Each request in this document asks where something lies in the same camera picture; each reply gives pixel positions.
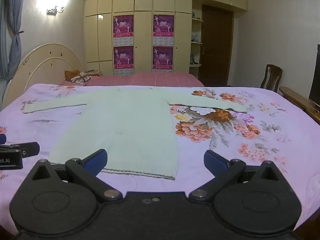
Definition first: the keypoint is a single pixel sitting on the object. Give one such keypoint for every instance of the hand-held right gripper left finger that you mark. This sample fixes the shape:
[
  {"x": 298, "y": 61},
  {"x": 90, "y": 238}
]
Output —
[{"x": 96, "y": 160}]

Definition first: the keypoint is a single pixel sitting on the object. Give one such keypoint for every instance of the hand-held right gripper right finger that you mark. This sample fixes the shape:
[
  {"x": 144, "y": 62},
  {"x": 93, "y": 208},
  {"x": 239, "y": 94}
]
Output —
[{"x": 215, "y": 161}]

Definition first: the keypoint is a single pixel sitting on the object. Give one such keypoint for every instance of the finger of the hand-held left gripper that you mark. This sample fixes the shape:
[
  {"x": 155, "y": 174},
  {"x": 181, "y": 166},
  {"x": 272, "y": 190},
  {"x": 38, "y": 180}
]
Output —
[
  {"x": 28, "y": 149},
  {"x": 2, "y": 138}
]

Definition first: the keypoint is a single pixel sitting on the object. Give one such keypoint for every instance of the pale green knit sweater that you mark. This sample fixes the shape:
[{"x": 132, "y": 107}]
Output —
[{"x": 130, "y": 130}]

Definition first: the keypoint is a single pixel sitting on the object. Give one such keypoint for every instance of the lilac floral bed sheet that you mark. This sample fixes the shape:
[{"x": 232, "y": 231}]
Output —
[{"x": 50, "y": 130}]

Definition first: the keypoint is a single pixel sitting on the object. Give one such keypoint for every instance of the orange patterned cloth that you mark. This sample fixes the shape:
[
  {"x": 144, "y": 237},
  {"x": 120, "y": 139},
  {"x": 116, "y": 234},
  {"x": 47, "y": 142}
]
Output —
[{"x": 71, "y": 74}]

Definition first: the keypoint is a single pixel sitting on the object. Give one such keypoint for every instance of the cream arched headboard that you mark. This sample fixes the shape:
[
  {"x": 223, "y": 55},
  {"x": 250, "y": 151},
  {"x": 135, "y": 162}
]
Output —
[{"x": 45, "y": 55}]

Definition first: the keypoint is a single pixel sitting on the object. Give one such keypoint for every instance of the pink checked bed cover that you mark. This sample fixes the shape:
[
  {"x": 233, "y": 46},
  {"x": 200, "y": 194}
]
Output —
[{"x": 150, "y": 78}]

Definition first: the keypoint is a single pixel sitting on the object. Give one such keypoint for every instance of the dark wooden chair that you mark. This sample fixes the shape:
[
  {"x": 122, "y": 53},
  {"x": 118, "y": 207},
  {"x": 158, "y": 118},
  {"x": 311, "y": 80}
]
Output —
[{"x": 271, "y": 77}]

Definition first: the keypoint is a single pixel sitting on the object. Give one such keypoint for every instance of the wooden bench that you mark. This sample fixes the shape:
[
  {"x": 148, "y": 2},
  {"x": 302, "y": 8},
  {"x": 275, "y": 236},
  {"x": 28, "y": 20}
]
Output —
[{"x": 295, "y": 97}]

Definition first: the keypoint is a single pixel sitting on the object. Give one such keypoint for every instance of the purple calendar poster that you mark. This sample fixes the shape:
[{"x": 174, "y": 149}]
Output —
[
  {"x": 123, "y": 27},
  {"x": 163, "y": 27},
  {"x": 163, "y": 57},
  {"x": 123, "y": 58}
]

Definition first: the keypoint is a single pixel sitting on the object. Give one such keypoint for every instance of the dark wooden door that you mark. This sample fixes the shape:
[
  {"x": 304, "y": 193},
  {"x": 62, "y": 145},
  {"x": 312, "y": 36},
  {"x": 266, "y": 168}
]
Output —
[{"x": 216, "y": 47}]

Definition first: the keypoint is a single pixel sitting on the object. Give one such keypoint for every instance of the cream corner shelf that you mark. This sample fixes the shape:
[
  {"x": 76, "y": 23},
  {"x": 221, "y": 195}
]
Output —
[{"x": 196, "y": 43}]

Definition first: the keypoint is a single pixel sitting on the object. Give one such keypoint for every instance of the blue-grey curtain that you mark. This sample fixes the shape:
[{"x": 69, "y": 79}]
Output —
[{"x": 13, "y": 17}]

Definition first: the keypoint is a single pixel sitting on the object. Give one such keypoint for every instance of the black flat television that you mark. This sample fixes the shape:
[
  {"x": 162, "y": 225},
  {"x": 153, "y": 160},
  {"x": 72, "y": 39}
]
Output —
[{"x": 315, "y": 80}]

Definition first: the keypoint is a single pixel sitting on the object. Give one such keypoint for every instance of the cream built-in wardrobe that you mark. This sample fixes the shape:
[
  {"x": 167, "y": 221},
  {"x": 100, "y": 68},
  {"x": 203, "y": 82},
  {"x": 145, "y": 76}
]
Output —
[{"x": 145, "y": 30}]

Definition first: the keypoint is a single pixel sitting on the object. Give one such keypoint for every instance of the wall lamp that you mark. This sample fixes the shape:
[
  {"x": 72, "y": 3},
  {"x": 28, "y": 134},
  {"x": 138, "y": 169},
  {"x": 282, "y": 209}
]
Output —
[{"x": 55, "y": 10}]

